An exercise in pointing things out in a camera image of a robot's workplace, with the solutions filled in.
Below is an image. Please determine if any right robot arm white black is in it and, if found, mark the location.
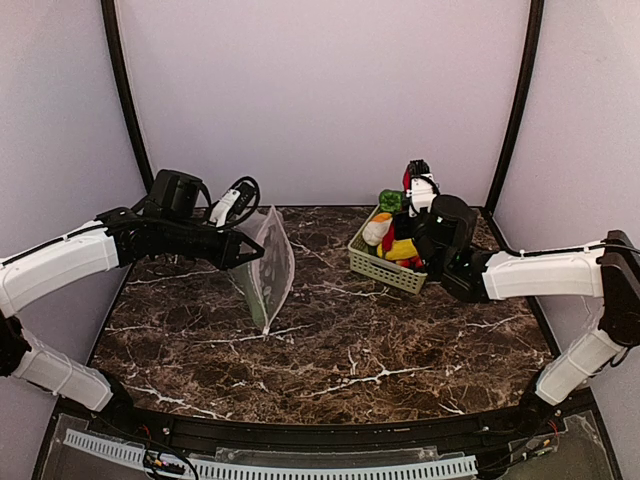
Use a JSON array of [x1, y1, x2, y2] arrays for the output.
[[400, 193, 639, 435]]

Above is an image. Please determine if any green bell pepper toy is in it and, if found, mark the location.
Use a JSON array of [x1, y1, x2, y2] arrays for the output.
[[378, 189, 404, 214]]

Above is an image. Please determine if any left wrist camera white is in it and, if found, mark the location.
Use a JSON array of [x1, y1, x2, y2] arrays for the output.
[[206, 176, 261, 230]]

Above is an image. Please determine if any yellow lemon toy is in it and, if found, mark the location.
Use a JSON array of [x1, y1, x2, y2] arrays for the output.
[[385, 239, 418, 262]]

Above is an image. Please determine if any clear zip top bag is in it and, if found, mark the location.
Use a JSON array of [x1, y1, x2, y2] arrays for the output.
[[230, 206, 295, 335]]

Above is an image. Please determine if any bok choy toy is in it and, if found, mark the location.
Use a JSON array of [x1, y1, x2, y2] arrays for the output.
[[361, 214, 393, 247]]

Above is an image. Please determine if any green cucumber toy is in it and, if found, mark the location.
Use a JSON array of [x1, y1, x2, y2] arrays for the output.
[[232, 264, 266, 330]]

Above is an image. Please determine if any pale green plastic basket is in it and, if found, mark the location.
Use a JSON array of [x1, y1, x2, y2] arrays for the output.
[[347, 207, 428, 294]]

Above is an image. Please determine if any black front rail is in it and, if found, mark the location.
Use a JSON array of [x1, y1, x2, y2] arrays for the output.
[[75, 393, 564, 457]]

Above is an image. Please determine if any red chili pepper toy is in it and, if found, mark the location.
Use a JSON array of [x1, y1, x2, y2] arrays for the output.
[[377, 172, 422, 270]]

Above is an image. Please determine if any black frame post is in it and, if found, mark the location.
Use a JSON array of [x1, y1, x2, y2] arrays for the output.
[[100, 0, 155, 193], [484, 0, 545, 216]]

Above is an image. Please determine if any left black frame post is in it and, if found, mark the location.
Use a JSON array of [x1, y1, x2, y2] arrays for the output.
[[100, 0, 155, 193]]

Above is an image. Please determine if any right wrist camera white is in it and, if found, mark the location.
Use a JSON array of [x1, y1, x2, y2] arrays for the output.
[[404, 159, 440, 218]]

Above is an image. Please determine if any white slotted cable duct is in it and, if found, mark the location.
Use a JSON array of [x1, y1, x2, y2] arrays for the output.
[[63, 428, 478, 479]]

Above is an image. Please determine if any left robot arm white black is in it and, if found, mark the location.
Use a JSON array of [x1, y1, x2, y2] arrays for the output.
[[1, 169, 264, 412]]

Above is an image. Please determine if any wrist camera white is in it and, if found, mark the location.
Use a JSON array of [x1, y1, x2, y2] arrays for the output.
[[206, 176, 261, 230], [404, 159, 440, 218]]

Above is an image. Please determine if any right black frame post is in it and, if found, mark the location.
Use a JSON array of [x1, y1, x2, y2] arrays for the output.
[[484, 0, 545, 216]]

